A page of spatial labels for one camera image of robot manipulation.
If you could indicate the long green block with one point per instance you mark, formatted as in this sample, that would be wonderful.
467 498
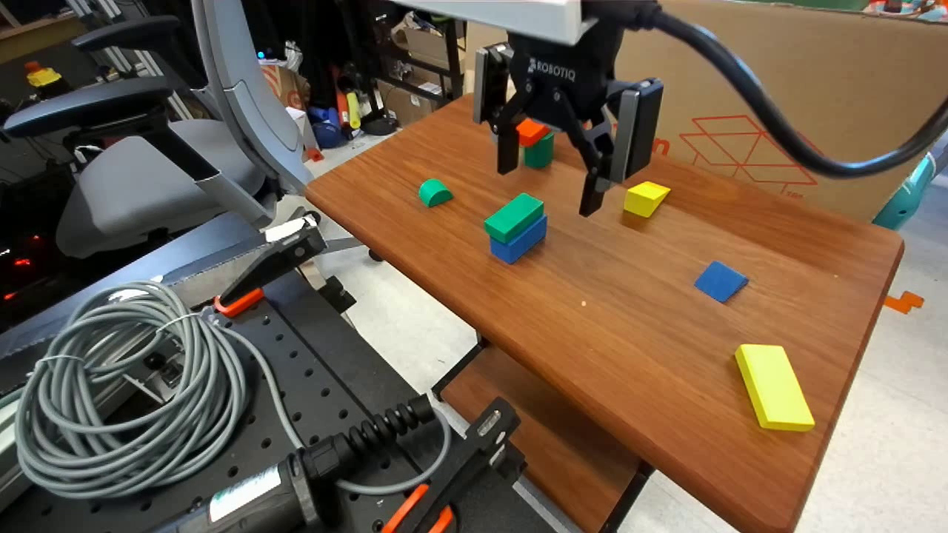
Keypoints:
514 217

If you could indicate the long yellow block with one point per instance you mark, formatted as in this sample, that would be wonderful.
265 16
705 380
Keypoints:
775 389

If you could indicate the brown cardboard box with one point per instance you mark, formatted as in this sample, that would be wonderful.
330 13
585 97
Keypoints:
849 85

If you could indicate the small yellow block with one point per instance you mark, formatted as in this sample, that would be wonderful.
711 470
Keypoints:
643 201

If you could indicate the green block under orange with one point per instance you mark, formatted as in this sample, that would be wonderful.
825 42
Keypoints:
539 153

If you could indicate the black orange handled tool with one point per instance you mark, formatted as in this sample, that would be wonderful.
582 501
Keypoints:
397 472

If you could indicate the grey office chair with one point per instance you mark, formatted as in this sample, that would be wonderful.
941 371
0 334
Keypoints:
170 176

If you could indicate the small blue square block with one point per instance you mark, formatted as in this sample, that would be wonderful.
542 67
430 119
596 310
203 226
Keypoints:
721 284

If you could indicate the black orange clamp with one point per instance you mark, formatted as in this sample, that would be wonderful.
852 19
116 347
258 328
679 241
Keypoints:
273 261

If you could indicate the small green block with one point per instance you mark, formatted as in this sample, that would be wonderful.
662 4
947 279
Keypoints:
433 190

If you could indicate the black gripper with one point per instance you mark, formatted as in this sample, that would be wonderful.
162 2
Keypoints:
575 90

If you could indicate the long blue block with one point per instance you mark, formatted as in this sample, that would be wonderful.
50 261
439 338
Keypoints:
523 244

